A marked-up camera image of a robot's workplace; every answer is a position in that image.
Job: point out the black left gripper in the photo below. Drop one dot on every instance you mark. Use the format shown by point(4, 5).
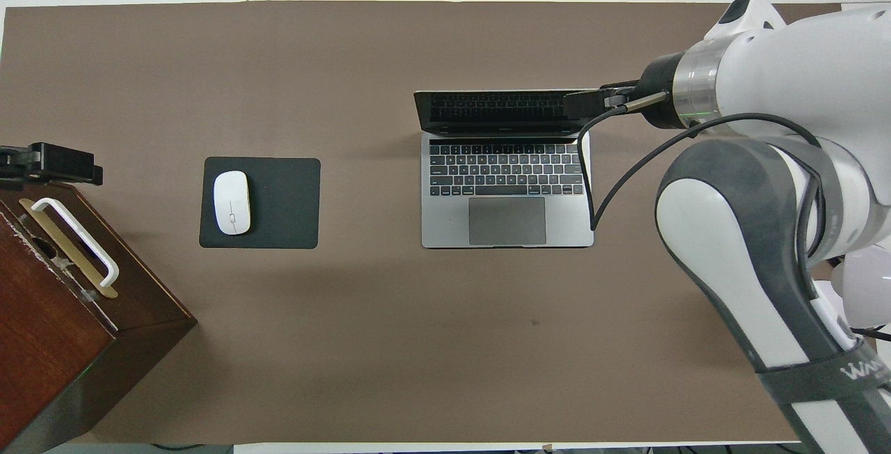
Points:
point(17, 163)

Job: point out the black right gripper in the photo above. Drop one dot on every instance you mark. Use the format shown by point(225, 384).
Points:
point(658, 95)

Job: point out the grey Apple laptop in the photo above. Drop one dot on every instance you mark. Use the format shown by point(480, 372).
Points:
point(508, 221)

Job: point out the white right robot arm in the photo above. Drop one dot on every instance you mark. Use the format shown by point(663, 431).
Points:
point(752, 231)

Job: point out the dark wooden box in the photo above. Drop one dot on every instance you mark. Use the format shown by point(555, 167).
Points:
point(49, 342)

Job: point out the white computer mouse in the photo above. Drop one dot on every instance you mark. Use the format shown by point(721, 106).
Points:
point(232, 203)

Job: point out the brown table mat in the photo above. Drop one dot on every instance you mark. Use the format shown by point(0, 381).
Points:
point(209, 57)

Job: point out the black mouse pad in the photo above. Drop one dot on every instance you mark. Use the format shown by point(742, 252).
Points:
point(285, 203)

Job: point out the white desk lamp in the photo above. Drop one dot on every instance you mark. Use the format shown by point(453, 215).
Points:
point(870, 283)

